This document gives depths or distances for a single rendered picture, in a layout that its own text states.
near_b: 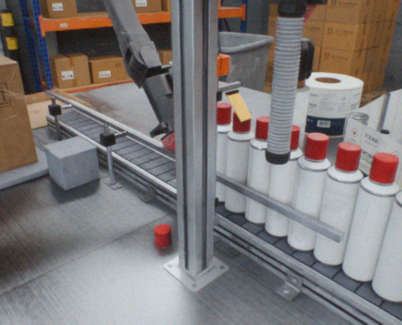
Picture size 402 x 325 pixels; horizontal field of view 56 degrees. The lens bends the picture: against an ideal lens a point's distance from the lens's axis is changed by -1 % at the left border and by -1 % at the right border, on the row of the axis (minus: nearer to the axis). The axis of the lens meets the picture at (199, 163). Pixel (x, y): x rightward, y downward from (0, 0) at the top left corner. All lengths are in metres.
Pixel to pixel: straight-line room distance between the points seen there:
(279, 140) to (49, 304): 0.45
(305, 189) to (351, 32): 3.53
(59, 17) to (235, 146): 3.83
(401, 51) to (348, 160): 4.95
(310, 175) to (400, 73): 4.96
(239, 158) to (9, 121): 0.61
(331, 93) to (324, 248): 0.58
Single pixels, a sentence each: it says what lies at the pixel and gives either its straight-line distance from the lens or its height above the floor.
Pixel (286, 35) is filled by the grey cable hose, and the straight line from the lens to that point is 0.48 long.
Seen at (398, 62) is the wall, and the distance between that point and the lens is 5.53.
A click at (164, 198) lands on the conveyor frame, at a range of 0.89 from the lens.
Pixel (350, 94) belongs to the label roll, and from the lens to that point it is 1.15.
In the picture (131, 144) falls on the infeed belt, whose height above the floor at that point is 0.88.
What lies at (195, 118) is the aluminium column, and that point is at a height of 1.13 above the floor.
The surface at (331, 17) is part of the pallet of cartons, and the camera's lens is 4.21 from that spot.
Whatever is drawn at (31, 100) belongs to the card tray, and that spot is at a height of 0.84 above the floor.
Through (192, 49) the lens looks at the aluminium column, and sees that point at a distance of 0.51.
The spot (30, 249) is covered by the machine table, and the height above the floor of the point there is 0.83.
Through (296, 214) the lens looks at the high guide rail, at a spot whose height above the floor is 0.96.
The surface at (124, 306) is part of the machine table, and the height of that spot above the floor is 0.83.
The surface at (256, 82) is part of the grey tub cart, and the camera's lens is 3.62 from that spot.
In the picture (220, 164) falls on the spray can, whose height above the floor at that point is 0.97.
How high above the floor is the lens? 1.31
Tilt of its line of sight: 26 degrees down
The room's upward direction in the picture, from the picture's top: straight up
